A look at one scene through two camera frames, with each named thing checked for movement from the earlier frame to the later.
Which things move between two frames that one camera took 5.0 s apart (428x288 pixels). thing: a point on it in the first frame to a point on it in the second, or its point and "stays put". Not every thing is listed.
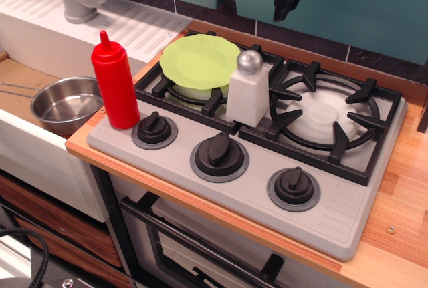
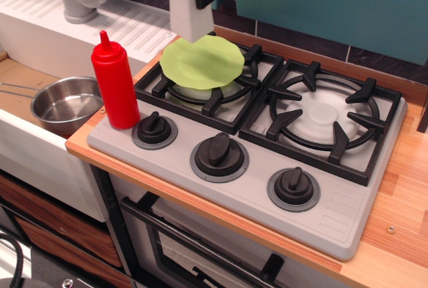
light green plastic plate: x=200 y=61 stays put
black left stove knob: x=154 y=132 stays put
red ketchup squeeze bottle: x=111 y=61 stays put
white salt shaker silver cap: x=249 y=97 to x=186 y=21
